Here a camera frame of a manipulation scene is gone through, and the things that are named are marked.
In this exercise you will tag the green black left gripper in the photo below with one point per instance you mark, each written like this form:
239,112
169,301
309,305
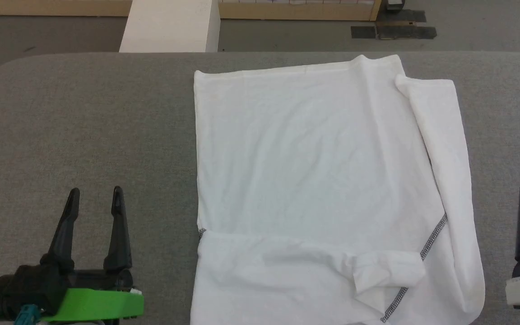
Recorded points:
93,304

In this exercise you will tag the white garment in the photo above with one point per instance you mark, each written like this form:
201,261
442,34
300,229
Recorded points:
309,180

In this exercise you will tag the white rectangular block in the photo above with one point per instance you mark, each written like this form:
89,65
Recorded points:
169,27

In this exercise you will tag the dark floor mat strip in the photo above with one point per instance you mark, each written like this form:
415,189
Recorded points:
402,16

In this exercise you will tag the black caster foot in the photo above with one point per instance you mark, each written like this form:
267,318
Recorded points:
395,4

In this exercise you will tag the wooden baseboard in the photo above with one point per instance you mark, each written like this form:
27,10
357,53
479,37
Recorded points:
287,11

